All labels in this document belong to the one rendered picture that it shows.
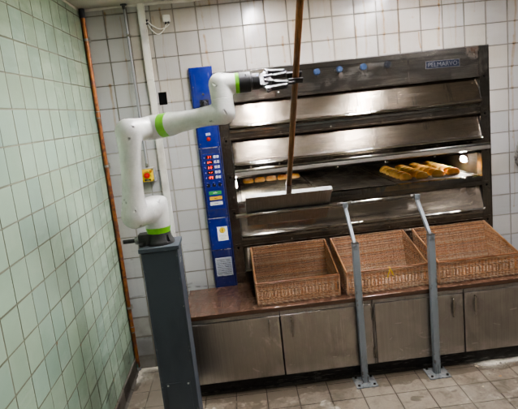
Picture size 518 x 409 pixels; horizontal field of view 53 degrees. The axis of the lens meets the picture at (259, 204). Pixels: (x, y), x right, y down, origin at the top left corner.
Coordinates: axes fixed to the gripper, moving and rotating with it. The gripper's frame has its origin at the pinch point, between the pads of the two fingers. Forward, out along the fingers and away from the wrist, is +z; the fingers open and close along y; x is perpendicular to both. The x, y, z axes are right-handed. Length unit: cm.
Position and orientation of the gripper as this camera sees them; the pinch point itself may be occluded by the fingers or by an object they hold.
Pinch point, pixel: (295, 77)
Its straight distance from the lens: 247.6
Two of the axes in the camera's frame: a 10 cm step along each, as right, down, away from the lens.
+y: 1.2, 8.5, -5.1
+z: 9.9, -1.1, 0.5
